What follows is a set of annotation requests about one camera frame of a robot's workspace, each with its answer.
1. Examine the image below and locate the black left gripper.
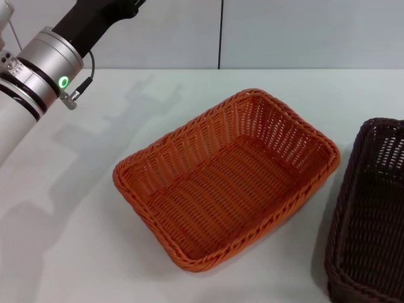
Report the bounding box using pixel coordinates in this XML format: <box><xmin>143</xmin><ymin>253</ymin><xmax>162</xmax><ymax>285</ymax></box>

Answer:
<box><xmin>51</xmin><ymin>0</ymin><xmax>147</xmax><ymax>59</ymax></box>

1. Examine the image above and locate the orange woven basket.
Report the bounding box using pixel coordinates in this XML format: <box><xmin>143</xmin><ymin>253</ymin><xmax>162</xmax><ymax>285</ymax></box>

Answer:
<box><xmin>112</xmin><ymin>88</ymin><xmax>342</xmax><ymax>273</ymax></box>

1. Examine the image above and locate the dark brown woven basket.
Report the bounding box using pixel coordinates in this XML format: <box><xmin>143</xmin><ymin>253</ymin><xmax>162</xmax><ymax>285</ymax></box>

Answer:
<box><xmin>324</xmin><ymin>117</ymin><xmax>404</xmax><ymax>303</ymax></box>

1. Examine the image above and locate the grey cable with metal plug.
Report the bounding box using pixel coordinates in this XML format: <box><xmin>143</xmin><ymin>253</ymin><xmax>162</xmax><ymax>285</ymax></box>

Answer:
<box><xmin>59</xmin><ymin>50</ymin><xmax>96</xmax><ymax>111</ymax></box>

